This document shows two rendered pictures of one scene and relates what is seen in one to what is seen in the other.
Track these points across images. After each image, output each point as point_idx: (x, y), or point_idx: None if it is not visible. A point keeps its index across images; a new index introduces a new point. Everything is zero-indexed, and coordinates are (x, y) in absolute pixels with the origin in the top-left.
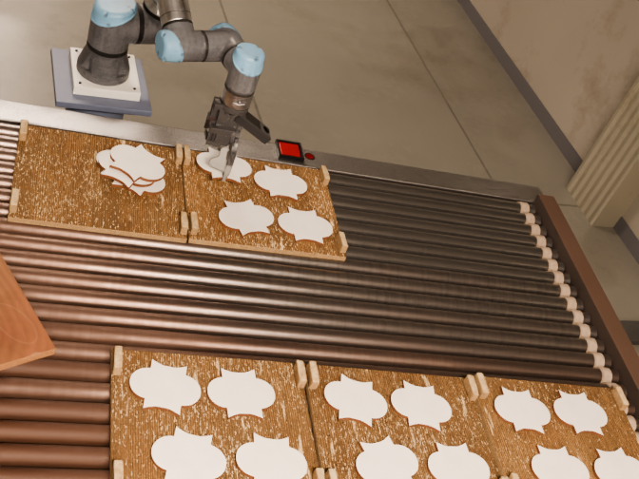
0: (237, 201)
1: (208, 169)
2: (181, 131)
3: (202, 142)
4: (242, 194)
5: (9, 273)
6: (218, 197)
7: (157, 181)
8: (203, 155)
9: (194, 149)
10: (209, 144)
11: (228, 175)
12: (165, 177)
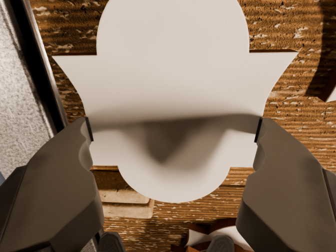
0: (318, 43)
1: (220, 175)
2: (2, 160)
3: (9, 116)
4: (273, 11)
5: None
6: (284, 110)
7: None
8: (144, 185)
9: (53, 135)
10: (7, 97)
11: (276, 123)
12: (206, 213)
